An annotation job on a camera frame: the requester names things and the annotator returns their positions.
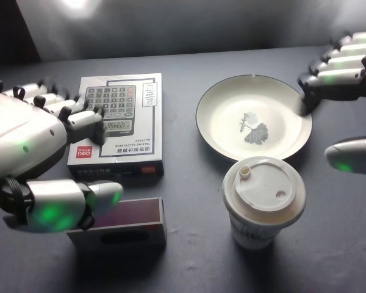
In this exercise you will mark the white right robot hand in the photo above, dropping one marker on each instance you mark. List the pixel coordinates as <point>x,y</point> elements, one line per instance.
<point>344,76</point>

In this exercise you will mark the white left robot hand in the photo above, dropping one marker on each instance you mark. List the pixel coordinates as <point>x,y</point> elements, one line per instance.
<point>21,128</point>

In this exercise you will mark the white paper cup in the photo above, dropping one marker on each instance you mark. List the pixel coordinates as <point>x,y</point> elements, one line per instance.
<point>262,189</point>

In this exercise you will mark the small maroon-topped box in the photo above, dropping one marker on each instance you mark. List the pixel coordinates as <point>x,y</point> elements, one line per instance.
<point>134,226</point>

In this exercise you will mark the white calculator box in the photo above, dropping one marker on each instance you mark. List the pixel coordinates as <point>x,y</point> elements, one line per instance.
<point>131,143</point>

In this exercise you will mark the white plate with leaf print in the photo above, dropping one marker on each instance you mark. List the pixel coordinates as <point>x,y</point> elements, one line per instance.
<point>231,107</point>

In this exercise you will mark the dark panel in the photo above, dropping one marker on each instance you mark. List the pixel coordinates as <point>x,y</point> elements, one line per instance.
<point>9,30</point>

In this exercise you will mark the grey table cloth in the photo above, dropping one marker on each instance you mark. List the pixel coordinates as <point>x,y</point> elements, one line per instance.
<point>186,268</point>

